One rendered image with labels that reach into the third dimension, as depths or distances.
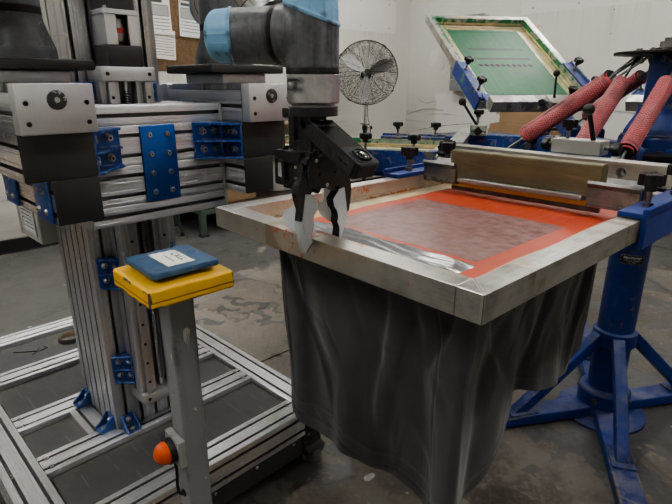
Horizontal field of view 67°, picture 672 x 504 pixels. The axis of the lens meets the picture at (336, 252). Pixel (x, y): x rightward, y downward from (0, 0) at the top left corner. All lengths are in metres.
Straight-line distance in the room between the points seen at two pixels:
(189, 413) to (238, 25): 0.58
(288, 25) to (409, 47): 6.07
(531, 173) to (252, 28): 0.70
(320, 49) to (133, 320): 1.01
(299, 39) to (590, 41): 5.02
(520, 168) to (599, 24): 4.47
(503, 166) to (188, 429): 0.85
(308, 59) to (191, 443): 0.62
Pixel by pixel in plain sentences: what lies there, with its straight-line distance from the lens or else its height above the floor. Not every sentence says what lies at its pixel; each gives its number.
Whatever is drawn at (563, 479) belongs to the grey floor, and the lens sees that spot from 1.95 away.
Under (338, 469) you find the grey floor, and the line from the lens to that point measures 1.84.
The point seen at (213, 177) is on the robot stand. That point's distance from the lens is 1.39.
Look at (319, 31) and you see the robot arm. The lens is 0.73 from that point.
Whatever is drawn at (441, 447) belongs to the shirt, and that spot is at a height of 0.68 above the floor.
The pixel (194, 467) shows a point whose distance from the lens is 0.94.
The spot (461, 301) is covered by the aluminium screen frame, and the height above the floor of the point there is 0.97.
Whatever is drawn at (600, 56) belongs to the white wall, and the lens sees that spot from 5.61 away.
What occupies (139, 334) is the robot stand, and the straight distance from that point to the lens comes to 1.54.
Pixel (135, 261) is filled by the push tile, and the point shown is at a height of 0.97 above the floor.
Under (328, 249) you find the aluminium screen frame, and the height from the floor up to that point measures 0.98.
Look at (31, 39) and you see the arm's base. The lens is 1.22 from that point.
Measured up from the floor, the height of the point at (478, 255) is 0.96.
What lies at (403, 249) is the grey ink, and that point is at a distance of 0.82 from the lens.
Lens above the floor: 1.21
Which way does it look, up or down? 18 degrees down
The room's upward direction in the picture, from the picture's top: straight up
